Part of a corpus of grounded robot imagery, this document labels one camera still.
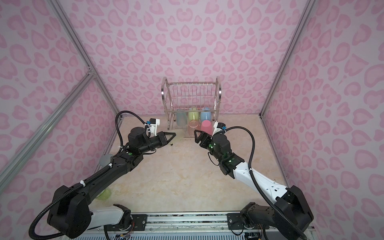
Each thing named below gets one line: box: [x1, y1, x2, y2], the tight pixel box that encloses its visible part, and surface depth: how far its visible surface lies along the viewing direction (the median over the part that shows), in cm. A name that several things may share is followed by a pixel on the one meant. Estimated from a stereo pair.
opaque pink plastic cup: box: [201, 120, 214, 136], surface depth 97 cm
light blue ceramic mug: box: [200, 111, 212, 122], surface depth 105 cm
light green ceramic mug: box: [188, 111, 199, 122], surface depth 106 cm
